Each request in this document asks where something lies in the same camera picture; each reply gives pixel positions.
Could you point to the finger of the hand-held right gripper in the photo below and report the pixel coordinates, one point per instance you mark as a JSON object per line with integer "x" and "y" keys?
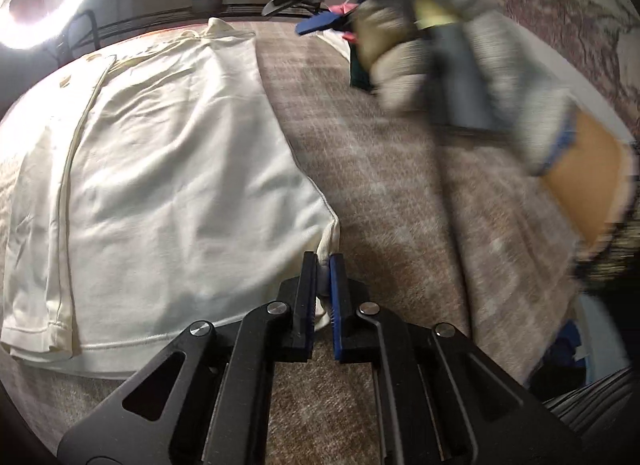
{"x": 281, "y": 1}
{"x": 316, "y": 24}

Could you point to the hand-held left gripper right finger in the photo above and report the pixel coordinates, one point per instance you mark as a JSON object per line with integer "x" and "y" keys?
{"x": 338, "y": 305}

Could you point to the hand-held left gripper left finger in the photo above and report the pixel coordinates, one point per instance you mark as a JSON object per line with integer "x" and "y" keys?
{"x": 305, "y": 305}

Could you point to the cream white shirt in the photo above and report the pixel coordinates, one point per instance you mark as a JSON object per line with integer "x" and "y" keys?
{"x": 175, "y": 185}

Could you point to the person's right forearm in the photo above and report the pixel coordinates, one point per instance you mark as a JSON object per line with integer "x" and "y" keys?
{"x": 590, "y": 175}

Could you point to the person's right hand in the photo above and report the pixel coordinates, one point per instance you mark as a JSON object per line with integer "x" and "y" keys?
{"x": 530, "y": 95}

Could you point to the pink cloth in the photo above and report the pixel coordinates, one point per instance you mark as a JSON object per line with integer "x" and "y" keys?
{"x": 342, "y": 7}

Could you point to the dark green cloth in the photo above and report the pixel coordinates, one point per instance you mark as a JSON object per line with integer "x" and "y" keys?
{"x": 361, "y": 72}

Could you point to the brown patterned blanket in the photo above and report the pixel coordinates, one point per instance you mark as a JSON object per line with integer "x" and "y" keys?
{"x": 400, "y": 205}

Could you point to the black metal rack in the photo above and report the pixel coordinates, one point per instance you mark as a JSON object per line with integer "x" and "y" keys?
{"x": 82, "y": 32}

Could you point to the blue cloth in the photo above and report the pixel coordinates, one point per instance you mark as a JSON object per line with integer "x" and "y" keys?
{"x": 567, "y": 352}

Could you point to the black ribbed object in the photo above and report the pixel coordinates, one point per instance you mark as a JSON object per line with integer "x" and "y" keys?
{"x": 600, "y": 405}

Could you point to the patterned wall tapestry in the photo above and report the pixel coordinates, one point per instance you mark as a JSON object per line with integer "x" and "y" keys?
{"x": 565, "y": 0}

